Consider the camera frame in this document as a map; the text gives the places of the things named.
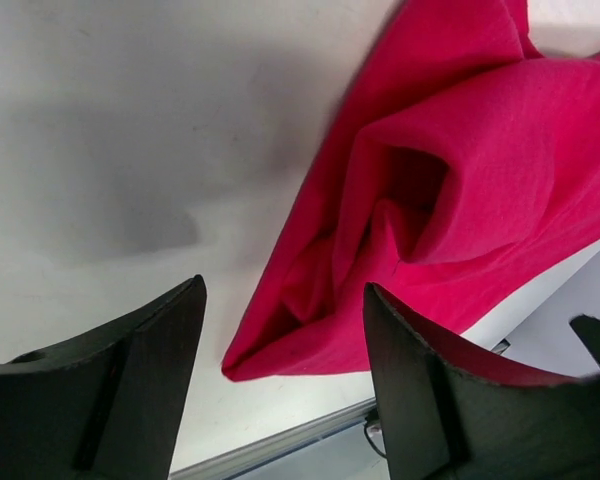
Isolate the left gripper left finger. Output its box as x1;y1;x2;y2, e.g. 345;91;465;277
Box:
0;276;207;479

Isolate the red t shirt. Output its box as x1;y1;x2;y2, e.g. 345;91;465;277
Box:
222;1;600;382

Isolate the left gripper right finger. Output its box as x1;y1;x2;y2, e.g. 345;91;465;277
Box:
363;283;600;479

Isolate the front aluminium rail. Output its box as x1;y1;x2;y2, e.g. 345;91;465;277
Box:
168;339;511;480

